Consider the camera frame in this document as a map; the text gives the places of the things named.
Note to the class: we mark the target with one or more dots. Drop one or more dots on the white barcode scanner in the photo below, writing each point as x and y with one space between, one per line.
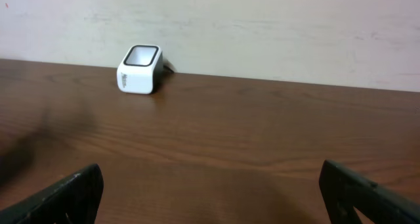
141 70

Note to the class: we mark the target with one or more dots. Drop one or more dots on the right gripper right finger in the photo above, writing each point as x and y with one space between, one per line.
347 193

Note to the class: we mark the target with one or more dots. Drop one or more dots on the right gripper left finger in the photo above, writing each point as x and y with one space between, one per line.
73 199

